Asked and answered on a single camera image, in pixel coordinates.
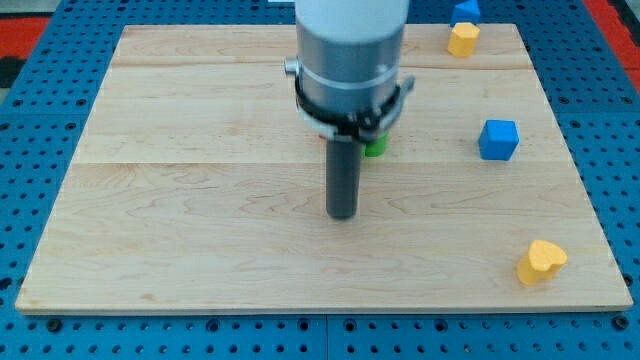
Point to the blue triangle block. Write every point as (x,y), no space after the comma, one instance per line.
(467,11)

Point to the blue cube block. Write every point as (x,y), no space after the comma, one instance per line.
(498,140)

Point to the yellow hexagon block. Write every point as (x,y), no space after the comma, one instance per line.
(463,39)

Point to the light wooden board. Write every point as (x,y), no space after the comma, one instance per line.
(196,189)

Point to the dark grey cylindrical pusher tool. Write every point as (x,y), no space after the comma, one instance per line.
(343,162)

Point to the yellow heart block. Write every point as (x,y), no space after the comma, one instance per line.
(542,260)

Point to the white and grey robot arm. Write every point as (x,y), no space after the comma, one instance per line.
(348,58)

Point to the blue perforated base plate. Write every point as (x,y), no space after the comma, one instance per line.
(51,90)

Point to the green block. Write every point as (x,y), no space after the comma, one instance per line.
(376,148)

